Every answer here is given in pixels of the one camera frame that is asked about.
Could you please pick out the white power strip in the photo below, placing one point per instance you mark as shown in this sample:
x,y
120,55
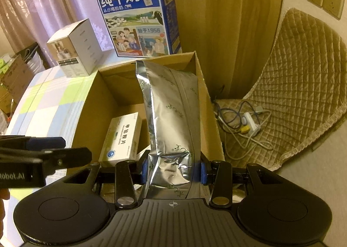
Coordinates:
x,y
250,122

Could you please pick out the stack of green tissue packs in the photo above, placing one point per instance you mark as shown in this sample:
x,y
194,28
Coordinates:
x,y
5,65

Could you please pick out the blue milk carton box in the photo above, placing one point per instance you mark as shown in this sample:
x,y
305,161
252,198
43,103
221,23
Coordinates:
x,y
135,16

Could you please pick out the brown cardboard box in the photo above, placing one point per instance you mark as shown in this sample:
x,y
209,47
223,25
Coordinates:
x,y
92,111

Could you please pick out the beige product box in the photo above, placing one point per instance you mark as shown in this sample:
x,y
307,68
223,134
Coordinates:
x,y
76,49

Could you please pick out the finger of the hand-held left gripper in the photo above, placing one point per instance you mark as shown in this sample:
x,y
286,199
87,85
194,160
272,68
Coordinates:
x,y
70,157
47,142

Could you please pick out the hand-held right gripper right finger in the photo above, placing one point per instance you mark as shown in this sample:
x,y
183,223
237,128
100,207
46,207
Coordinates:
x,y
202,173

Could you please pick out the printed cardboard storage box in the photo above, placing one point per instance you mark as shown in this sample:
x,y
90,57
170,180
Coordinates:
x,y
13,84

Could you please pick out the white and green medicine box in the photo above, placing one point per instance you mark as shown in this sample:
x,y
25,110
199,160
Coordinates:
x,y
122,138

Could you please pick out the silver foil bag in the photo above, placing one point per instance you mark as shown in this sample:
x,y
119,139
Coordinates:
x,y
170,117

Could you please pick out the dark shopping bag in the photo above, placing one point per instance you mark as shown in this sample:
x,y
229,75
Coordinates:
x,y
28,54

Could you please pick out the quilted beige chair cushion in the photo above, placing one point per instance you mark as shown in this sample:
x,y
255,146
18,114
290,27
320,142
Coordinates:
x,y
303,73

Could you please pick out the yellow plug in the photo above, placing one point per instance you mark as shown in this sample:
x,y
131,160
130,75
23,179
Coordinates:
x,y
245,131

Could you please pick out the pink lace curtain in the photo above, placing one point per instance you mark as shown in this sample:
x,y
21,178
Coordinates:
x,y
54,0

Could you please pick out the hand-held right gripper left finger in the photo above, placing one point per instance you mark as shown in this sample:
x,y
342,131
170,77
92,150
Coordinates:
x,y
143,171

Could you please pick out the person's left hand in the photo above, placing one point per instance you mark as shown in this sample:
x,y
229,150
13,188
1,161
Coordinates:
x,y
3,206

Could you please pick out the checkered tablecloth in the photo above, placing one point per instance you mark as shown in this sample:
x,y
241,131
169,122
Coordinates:
x,y
46,106

